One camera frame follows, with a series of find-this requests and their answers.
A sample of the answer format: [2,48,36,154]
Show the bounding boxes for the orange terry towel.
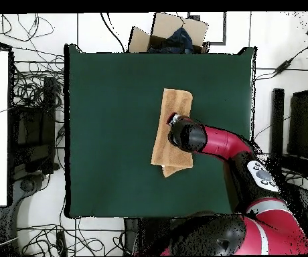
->
[150,88,194,178]

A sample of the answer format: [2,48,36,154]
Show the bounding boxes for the black flat panel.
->
[287,89,308,161]

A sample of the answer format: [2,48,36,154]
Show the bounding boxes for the dark green table cloth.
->
[64,44,256,219]

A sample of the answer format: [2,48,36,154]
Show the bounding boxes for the blue jeans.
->
[147,27,195,54]

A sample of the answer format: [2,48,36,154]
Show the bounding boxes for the open cardboard box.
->
[128,12,210,54]

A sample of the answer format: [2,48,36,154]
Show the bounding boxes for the black upright bar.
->
[268,88,285,161]

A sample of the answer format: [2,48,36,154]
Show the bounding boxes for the black power adapter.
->
[274,60,293,76]

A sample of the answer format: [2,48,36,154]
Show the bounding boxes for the black chair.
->
[9,76,61,177]

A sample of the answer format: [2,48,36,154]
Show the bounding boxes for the grey stand base with caster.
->
[0,173,46,256]

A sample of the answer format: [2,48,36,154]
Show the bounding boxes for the black power strip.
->
[56,230,68,256]

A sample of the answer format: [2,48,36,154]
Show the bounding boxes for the black rectangular frame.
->
[187,11,227,46]

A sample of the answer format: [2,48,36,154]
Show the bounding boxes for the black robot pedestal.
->
[124,217,176,256]

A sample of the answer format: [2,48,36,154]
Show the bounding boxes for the tangled black floor cables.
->
[11,60,65,108]

